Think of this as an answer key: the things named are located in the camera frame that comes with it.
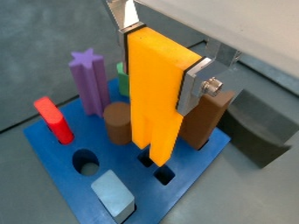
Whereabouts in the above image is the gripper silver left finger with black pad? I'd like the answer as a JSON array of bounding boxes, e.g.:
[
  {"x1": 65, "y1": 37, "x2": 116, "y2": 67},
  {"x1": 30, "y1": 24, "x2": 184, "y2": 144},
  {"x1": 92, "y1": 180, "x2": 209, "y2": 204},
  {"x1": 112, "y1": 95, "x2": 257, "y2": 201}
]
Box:
[{"x1": 104, "y1": 0, "x2": 145, "y2": 73}]

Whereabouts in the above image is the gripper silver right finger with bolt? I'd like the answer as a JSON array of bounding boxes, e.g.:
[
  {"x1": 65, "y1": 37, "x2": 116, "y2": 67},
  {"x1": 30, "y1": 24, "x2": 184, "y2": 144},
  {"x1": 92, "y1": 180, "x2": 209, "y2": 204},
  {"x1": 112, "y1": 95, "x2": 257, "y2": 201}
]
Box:
[{"x1": 176, "y1": 38, "x2": 240, "y2": 116}]

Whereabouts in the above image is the yellow double-square block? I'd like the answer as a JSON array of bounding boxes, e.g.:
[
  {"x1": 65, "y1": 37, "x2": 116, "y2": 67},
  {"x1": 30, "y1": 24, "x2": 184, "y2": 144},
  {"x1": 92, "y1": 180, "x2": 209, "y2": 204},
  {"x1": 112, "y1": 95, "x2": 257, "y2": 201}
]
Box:
[{"x1": 126, "y1": 27, "x2": 201, "y2": 166}]

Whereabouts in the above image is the blue peg board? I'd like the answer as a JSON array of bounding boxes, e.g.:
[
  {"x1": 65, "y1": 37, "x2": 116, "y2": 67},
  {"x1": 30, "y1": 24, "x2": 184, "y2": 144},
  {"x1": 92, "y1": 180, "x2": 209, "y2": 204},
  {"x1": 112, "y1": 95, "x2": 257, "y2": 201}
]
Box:
[{"x1": 22, "y1": 77, "x2": 231, "y2": 224}]

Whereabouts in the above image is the light blue square block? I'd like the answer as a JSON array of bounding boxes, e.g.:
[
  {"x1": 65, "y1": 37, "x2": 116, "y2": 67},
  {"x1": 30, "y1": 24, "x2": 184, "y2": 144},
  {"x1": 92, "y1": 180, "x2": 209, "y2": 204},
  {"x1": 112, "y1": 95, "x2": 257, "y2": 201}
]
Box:
[{"x1": 90, "y1": 170, "x2": 134, "y2": 224}]

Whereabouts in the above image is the brown arch block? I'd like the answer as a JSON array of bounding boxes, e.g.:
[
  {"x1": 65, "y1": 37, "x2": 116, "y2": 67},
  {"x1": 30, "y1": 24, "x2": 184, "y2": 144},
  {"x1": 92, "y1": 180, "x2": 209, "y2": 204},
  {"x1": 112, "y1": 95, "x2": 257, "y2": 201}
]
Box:
[{"x1": 178, "y1": 91, "x2": 235, "y2": 151}]

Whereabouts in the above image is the green hexagon block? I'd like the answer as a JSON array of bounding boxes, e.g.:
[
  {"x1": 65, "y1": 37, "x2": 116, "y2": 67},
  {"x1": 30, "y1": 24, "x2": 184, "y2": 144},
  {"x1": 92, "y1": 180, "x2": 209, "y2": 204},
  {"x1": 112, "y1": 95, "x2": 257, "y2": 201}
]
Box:
[{"x1": 116, "y1": 62, "x2": 129, "y2": 96}]

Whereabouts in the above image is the purple star block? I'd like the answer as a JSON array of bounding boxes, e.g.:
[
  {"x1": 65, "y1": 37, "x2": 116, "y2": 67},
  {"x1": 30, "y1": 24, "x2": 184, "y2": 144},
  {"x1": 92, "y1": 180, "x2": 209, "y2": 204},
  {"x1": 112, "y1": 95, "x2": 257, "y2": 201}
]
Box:
[{"x1": 69, "y1": 48, "x2": 109, "y2": 117}]

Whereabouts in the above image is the brown cylinder block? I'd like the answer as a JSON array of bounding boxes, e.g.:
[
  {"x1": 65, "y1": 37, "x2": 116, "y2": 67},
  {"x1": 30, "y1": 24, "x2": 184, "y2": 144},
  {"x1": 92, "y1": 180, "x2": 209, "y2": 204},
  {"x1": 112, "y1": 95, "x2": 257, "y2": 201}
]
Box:
[{"x1": 102, "y1": 101, "x2": 132, "y2": 145}]

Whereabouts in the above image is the red oval block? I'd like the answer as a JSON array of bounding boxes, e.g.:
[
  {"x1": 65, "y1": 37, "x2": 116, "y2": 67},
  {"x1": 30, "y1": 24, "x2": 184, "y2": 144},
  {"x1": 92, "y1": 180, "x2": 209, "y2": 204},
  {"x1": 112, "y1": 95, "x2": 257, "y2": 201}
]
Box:
[{"x1": 33, "y1": 96, "x2": 73, "y2": 144}]

